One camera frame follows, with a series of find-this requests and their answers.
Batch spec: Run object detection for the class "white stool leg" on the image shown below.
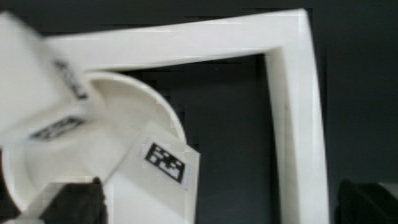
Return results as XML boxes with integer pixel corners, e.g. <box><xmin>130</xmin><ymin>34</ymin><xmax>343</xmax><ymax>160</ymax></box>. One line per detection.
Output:
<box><xmin>103</xmin><ymin>120</ymin><xmax>203</xmax><ymax>224</ymax></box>
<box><xmin>0</xmin><ymin>12</ymin><xmax>95</xmax><ymax>145</ymax></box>

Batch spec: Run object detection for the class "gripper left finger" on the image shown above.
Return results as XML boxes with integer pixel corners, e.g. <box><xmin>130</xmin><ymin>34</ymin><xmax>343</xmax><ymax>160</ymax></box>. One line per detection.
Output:
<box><xmin>15</xmin><ymin>176</ymin><xmax>111</xmax><ymax>224</ymax></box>

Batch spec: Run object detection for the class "white right barrier rail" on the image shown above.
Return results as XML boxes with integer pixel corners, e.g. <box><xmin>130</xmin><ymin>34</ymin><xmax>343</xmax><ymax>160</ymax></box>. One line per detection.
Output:
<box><xmin>267</xmin><ymin>9</ymin><xmax>331</xmax><ymax>224</ymax></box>

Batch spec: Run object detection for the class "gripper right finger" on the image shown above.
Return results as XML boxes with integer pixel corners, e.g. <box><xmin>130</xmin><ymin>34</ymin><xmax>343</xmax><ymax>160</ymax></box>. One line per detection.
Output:
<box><xmin>336</xmin><ymin>180</ymin><xmax>398</xmax><ymax>224</ymax></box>

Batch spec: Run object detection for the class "white barrier rail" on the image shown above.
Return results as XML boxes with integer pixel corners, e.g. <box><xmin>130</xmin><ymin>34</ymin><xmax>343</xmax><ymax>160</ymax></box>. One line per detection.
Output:
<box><xmin>267</xmin><ymin>9</ymin><xmax>331</xmax><ymax>224</ymax></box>
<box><xmin>45</xmin><ymin>9</ymin><xmax>311</xmax><ymax>71</ymax></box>

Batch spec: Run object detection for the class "white front barrier rail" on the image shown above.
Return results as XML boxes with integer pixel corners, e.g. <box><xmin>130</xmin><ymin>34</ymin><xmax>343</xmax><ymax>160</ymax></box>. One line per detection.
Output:
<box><xmin>45</xmin><ymin>9</ymin><xmax>311</xmax><ymax>71</ymax></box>

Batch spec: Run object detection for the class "white round stool seat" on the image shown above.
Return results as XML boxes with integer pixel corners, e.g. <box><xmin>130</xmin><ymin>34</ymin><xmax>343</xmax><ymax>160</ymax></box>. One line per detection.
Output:
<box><xmin>2</xmin><ymin>72</ymin><xmax>185</xmax><ymax>209</ymax></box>

